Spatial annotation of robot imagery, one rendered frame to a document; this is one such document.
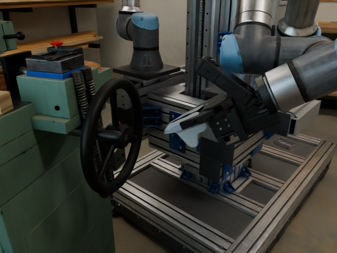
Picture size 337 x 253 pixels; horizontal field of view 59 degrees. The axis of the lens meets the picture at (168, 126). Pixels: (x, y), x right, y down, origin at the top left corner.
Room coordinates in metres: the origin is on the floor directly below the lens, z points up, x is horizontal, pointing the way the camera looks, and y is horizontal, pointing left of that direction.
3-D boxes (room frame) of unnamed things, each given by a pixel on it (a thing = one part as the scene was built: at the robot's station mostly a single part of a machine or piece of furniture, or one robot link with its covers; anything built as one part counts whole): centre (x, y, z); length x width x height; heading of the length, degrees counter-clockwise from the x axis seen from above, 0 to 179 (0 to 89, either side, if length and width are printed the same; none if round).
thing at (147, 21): (1.36, 0.10, 0.98); 0.13 x 0.12 x 0.14; 34
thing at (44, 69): (0.71, 0.26, 0.99); 0.13 x 0.11 x 0.06; 161
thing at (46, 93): (0.71, 0.27, 0.91); 0.15 x 0.14 x 0.09; 161
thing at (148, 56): (1.35, 0.10, 0.87); 0.15 x 0.15 x 0.10
